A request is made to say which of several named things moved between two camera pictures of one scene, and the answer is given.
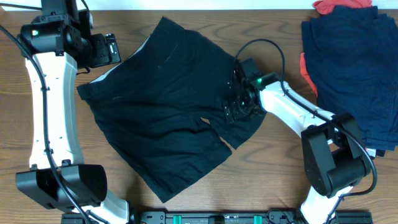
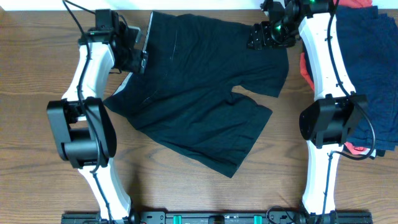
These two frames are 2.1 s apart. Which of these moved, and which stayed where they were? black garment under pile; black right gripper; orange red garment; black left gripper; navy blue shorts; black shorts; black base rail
Moved: black right gripper; black left gripper; black shorts
Stayed: orange red garment; black garment under pile; black base rail; navy blue shorts
